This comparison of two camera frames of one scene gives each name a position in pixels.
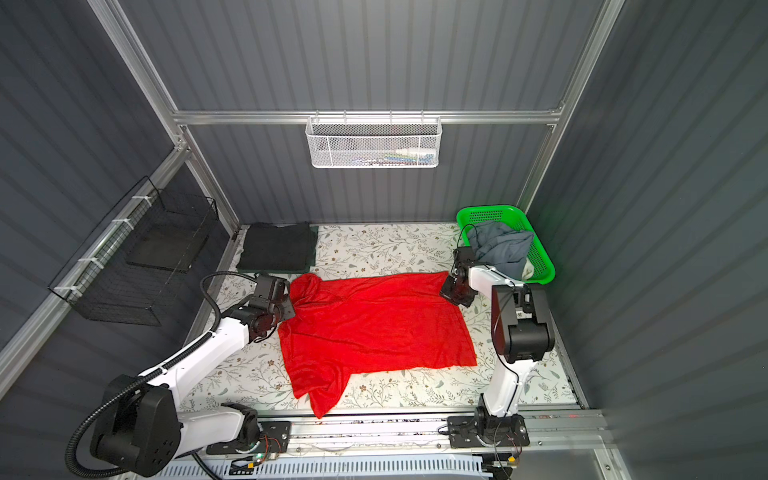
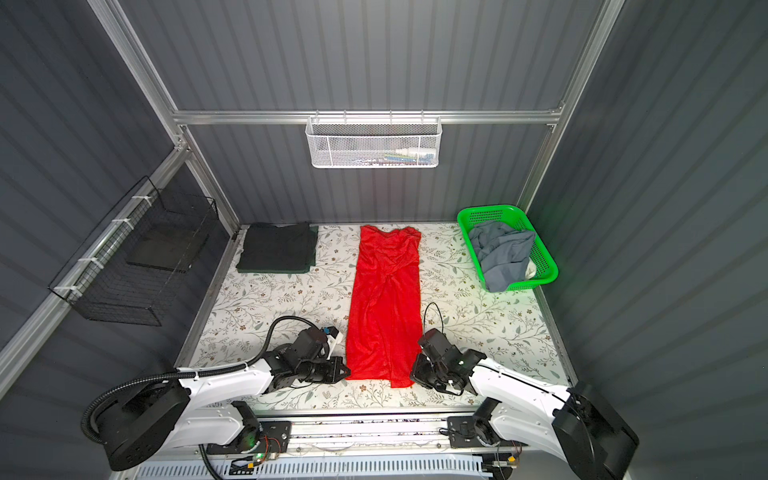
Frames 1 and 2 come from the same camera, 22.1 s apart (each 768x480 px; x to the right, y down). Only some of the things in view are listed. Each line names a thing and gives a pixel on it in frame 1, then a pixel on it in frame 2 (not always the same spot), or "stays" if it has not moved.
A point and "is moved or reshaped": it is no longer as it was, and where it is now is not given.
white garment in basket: x=528 y=270 stays
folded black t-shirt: x=279 y=248 stays
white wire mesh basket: x=373 y=142 stays
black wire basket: x=139 y=256 stays
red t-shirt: x=344 y=325 is moved or reshaped
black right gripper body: x=452 y=291 → x=427 y=373
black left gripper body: x=280 y=310 → x=323 y=371
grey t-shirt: x=502 y=247 stays
